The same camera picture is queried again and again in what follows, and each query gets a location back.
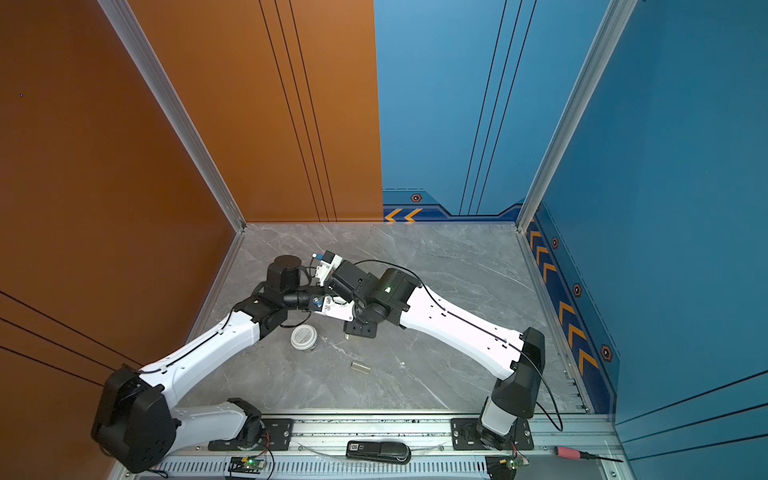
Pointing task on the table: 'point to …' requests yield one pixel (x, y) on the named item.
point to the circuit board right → (504, 467)
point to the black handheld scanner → (379, 451)
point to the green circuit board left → (246, 464)
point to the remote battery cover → (359, 367)
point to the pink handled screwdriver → (577, 454)
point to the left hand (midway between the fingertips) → (362, 297)
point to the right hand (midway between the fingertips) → (353, 313)
